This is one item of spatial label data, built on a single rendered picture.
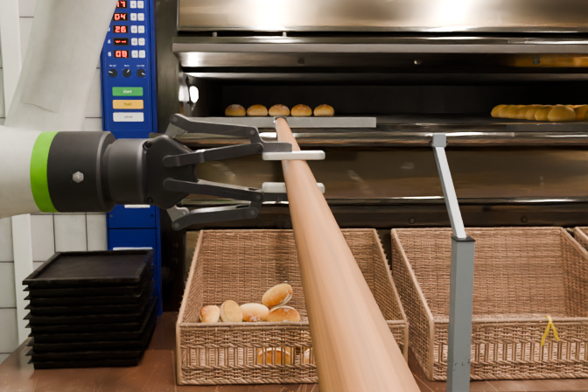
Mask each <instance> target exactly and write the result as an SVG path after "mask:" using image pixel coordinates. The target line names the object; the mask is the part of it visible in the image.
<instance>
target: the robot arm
mask: <svg viewBox="0 0 588 392"><path fill-rule="evenodd" d="M117 3H118V0H37V2H36V8H35V12H34V18H33V22H32V27H31V34H30V37H29V42H28V46H27V49H26V53H25V57H24V63H23V66H22V69H21V73H20V75H19V79H18V82H17V87H16V90H15V93H14V96H13V99H12V102H11V105H10V109H9V112H8V115H7V116H6V119H5V122H4V125H0V219H3V218H7V217H11V216H15V215H21V214H39V213H109V212H111V211H112V210H113V209H114V207H115V206H116V204H117V205H153V206H157V207H160V208H162V209H166V210H167V212H168V214H169V215H170V217H171V220H172V224H171V226H172V228H173V229H174V230H180V229H182V228H185V227H187V226H189V225H191V224H194V223H204V222H214V221H231V220H240V219H250V218H255V217H256V216H257V215H258V212H259V209H260V207H261V205H262V203H264V202H288V197H287V192H286V186H285V183H263V184H262V188H260V189H258V188H252V187H246V186H239V185H229V184H222V183H216V182H210V181H206V180H203V179H198V175H197V172H196V169H197V165H198V163H203V162H207V161H213V160H219V159H225V158H236V157H242V156H248V155H254V154H261V153H262V159H263V160H304V159H324V158H325V153H324V152H323V151H322V150H300V151H292V143H290V142H265V141H263V140H262V139H261V137H260V134H259V132H258V129H257V127H255V126H248V125H239V124H229V123H220V122H202V121H194V120H192V119H190V118H188V117H186V116H183V115H181V114H174V115H171V116H170V119H169V120H170V124H169V126H168V128H167V130H166V132H165V134H163V135H160V136H158V137H156V138H118V139H117V140H116V138H115V137H114V135H113V134H112V133H111V132H109V131H82V130H83V125H84V120H85V115H86V111H87V106H88V99H89V95H90V91H91V87H92V84H93V79H94V76H95V70H96V67H97V63H98V60H99V57H100V54H101V51H102V46H103V43H104V39H105V37H106V34H107V31H108V28H109V24H110V21H111V19H112V17H113V14H114V11H115V8H116V5H117ZM187 131H190V132H196V133H206V134H215V135H224V136H234V137H248V138H249V140H250V143H243V144H237V145H231V146H225V147H219V148H212V149H207V150H194V151H192V150H191V149H189V148H188V147H186V146H185V145H184V144H182V143H181V142H180V141H179V140H177V139H176V138H174V137H175V136H176V135H184V134H185V133H186V132H187ZM191 193H193V194H199V195H201V194H205V195H211V196H217V197H222V198H229V199H235V200H246V201H251V202H250V204H248V205H239V206H221V207H211V208H202V209H195V210H192V211H189V210H188V209H187V208H186V207H181V208H180V207H177V206H176V204H178V203H179V202H180V201H181V200H183V199H184V198H186V197H187V196H188V195H190V194H191Z"/></svg>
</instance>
